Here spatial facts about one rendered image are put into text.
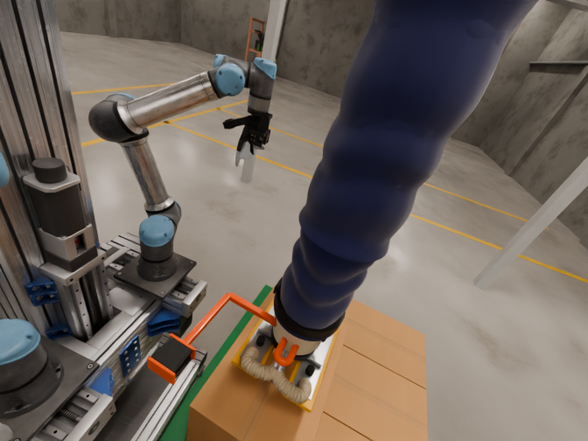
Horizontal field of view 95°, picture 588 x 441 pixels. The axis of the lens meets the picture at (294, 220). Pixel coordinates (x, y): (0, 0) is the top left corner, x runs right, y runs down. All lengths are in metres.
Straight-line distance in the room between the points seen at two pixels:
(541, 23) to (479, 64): 14.70
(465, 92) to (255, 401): 1.02
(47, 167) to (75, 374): 0.58
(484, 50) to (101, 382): 1.28
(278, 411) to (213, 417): 0.21
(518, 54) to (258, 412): 14.81
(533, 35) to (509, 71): 1.23
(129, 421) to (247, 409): 0.90
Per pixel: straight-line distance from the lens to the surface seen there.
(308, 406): 0.99
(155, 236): 1.09
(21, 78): 0.86
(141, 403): 1.89
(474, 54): 0.52
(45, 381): 1.02
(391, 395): 1.81
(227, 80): 0.82
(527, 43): 15.11
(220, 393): 1.10
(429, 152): 0.54
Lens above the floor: 1.96
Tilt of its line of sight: 33 degrees down
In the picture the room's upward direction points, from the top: 18 degrees clockwise
